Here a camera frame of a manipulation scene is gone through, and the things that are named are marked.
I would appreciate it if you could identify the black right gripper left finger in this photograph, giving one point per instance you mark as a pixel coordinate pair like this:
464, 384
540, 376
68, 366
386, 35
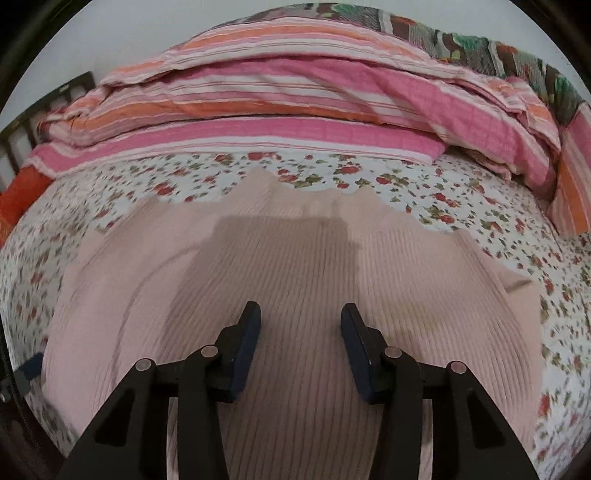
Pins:
126, 438

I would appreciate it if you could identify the pale pink knit sweater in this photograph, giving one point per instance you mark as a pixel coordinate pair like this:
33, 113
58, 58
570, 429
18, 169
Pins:
167, 278

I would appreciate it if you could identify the multicolour patterned blanket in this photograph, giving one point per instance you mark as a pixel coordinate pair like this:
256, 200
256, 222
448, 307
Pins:
480, 54

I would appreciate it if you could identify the pink striped pillow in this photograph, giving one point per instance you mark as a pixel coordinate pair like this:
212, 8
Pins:
570, 210

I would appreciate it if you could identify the pink orange striped quilt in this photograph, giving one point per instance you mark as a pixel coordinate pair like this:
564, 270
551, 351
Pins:
307, 67

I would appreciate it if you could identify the red orange cloth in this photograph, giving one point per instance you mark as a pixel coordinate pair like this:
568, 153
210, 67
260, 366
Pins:
24, 190

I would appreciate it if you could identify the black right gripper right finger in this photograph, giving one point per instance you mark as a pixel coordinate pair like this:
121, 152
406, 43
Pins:
471, 437

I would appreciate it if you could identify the floral white bed sheet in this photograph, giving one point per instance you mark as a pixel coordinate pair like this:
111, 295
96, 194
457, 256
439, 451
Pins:
450, 194

